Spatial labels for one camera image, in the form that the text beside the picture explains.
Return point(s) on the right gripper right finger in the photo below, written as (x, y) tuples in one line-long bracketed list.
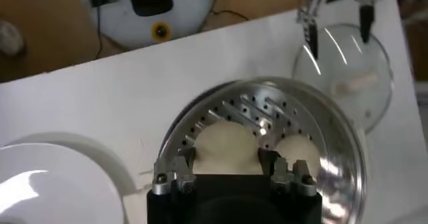
[(291, 175)]

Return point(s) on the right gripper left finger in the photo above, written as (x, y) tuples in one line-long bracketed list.
[(174, 175)]

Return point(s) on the white steamed baozi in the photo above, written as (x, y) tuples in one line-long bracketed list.
[(297, 151), (227, 148)]

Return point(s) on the round glass pot lid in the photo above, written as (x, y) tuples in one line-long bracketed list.
[(351, 61)]

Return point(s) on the white robot base body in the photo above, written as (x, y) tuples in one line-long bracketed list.
[(187, 14)]

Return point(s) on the stainless steel steamer basket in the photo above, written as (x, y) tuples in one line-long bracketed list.
[(334, 128)]

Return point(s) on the white round plate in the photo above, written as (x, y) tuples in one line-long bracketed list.
[(50, 195)]

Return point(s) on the grey round object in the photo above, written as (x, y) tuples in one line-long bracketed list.
[(10, 38)]

